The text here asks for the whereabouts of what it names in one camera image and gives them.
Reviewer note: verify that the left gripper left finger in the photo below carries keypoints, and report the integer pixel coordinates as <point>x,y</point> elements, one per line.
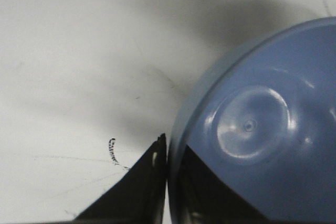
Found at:
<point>140,194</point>

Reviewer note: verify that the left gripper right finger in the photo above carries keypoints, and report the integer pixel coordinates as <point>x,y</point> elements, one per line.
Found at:
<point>203,198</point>

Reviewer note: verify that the blue bowl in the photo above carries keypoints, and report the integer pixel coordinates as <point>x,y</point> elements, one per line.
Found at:
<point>262,118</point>

